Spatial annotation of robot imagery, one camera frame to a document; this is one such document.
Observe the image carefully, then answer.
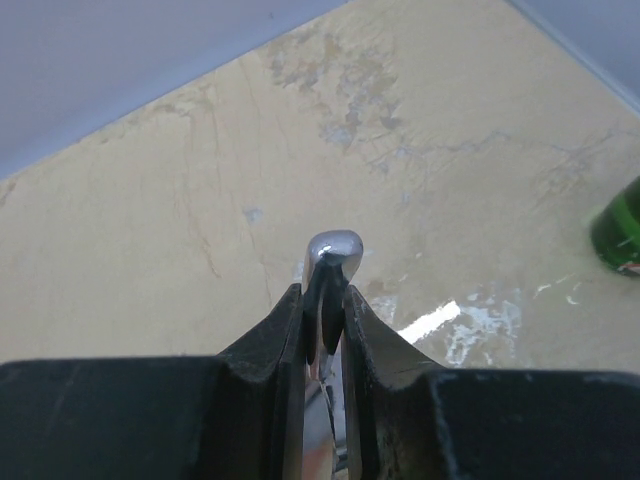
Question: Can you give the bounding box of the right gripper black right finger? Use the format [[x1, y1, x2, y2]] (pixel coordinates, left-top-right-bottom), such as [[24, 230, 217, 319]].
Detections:
[[342, 288, 639, 479]]

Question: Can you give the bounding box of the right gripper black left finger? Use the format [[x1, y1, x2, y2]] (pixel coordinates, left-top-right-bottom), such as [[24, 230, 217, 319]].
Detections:
[[1, 284, 303, 479]]

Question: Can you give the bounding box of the silver metal scoop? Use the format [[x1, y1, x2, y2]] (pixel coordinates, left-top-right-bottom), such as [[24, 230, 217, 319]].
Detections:
[[301, 230, 364, 479]]

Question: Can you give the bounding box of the green glass bottle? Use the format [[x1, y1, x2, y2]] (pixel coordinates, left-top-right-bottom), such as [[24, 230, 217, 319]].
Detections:
[[590, 177, 640, 277]]

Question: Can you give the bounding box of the aluminium frame rail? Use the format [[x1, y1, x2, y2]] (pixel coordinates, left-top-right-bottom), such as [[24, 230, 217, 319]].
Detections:
[[509, 0, 639, 114]]

